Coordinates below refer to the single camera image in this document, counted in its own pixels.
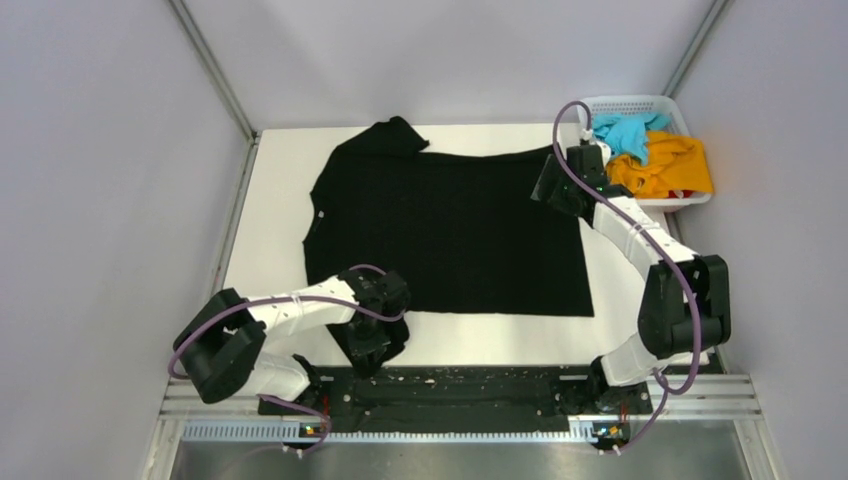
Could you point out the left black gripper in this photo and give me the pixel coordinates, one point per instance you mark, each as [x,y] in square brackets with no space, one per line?
[375,344]

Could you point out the orange t-shirt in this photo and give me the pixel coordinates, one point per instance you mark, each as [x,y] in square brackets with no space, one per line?
[675,163]

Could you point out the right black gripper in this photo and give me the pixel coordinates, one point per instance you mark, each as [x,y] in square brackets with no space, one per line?
[557,172]

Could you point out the white plastic basket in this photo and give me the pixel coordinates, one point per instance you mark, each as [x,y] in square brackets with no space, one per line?
[638,104]

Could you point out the aluminium frame rail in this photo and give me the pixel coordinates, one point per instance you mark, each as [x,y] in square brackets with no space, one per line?
[712,397]

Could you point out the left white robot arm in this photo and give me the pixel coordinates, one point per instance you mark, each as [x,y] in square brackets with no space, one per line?
[237,345]

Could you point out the white slotted cable duct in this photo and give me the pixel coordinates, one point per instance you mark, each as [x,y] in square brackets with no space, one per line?
[309,432]

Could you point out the light blue t-shirt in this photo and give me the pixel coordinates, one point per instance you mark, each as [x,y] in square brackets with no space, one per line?
[627,134]

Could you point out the black t-shirt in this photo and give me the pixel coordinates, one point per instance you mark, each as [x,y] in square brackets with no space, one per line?
[495,276]

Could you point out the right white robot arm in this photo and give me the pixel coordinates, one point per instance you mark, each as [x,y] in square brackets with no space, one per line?
[685,305]

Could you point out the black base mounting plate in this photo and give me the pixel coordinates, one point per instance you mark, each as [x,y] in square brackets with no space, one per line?
[465,399]

